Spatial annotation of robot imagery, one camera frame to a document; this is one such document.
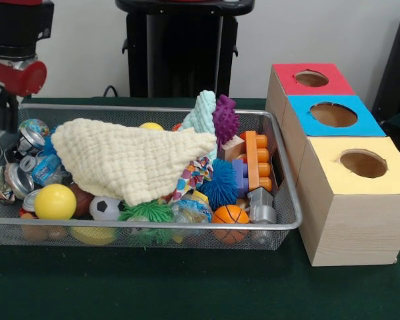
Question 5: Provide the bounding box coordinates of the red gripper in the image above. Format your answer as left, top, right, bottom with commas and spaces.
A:
0, 56, 48, 135

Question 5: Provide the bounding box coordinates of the cream waffle cloth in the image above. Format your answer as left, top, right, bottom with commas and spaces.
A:
51, 117, 218, 206

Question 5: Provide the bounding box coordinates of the clear mesh bin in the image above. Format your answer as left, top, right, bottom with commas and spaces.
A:
0, 103, 303, 251

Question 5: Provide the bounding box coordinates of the wooden box with three holes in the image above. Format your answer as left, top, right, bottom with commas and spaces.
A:
265, 63, 400, 267

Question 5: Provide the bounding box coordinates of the large yellow ball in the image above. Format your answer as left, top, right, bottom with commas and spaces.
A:
34, 183, 77, 220

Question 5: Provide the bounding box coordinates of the small soccer ball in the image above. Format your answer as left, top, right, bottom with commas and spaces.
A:
89, 195, 125, 221

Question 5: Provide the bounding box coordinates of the green spiky ball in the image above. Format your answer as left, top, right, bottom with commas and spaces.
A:
117, 201, 174, 223

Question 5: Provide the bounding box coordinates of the light teal waffle cloth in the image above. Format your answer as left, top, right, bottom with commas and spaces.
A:
181, 89, 217, 133

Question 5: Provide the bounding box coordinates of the purple spiky toy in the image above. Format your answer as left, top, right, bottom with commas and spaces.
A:
213, 95, 240, 146

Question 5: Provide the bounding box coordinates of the blue spiky ball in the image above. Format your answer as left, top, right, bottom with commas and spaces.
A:
198, 159, 238, 211

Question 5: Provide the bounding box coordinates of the orange toy basketball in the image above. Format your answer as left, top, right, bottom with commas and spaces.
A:
212, 205, 251, 225

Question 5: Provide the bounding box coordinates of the orange building block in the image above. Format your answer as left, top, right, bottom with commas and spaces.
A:
245, 131, 273, 193

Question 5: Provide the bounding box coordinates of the black chair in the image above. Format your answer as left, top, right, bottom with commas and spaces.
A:
371, 5, 400, 117

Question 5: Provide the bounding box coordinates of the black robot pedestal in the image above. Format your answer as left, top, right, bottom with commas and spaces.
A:
115, 0, 256, 99

